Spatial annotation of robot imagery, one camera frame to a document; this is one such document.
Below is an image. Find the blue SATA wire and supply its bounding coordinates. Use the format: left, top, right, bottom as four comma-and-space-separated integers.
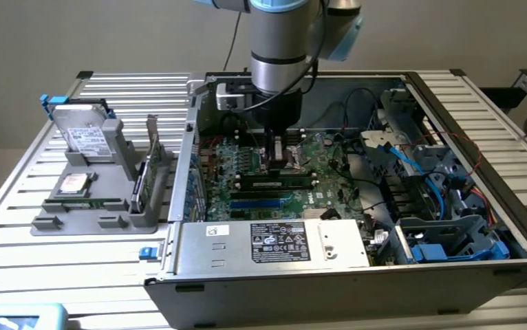
371, 142, 458, 221

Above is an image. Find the silver hard disk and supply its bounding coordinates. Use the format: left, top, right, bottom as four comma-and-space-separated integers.
51, 102, 114, 163

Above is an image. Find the CPU socket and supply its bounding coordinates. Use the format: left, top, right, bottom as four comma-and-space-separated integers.
274, 135, 314, 170

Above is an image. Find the green graphics card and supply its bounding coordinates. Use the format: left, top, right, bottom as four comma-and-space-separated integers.
131, 113, 165, 215

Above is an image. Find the silver power supply unit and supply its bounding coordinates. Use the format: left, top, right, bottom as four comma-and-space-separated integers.
170, 219, 371, 276

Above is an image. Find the installed green RAM stick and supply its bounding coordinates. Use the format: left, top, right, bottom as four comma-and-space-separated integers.
238, 173, 317, 190

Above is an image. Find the grey disk bay cage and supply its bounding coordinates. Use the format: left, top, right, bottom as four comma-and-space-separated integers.
394, 205, 509, 265

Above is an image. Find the grey parts rack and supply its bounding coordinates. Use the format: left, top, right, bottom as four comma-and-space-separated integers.
31, 118, 179, 237

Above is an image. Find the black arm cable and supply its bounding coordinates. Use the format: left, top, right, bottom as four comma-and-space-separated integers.
243, 0, 334, 113

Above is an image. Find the silver chipset heatsink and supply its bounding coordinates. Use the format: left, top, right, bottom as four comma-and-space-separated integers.
303, 208, 341, 221

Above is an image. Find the black RAM slot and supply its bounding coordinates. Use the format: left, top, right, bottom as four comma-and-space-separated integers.
229, 189, 293, 201

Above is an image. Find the open black PC case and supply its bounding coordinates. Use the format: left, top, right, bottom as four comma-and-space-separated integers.
143, 70, 527, 329

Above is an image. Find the green Dell motherboard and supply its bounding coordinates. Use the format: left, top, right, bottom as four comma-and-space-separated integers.
198, 127, 367, 223

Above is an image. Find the thin black wall cable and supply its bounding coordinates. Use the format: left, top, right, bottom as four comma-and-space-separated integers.
222, 12, 243, 74

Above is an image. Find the blue plastic clip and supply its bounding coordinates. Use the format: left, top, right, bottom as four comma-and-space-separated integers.
40, 94, 70, 122

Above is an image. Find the red wire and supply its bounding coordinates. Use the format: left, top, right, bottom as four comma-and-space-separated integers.
409, 133, 485, 180

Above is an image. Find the blue case latch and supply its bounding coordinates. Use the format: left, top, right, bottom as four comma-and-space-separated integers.
138, 245, 162, 261

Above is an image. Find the CPU chip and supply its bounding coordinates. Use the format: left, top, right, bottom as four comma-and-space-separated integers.
58, 173, 96, 194

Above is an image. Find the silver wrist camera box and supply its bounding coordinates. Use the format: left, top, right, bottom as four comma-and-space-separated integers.
215, 82, 247, 111

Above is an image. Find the blue expansion slot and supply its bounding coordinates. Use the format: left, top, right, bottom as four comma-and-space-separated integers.
229, 199, 279, 209

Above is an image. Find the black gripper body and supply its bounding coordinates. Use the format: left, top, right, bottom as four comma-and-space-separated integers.
250, 89, 305, 134

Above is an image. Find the teal device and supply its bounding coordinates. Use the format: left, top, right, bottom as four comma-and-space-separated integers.
0, 302, 70, 330

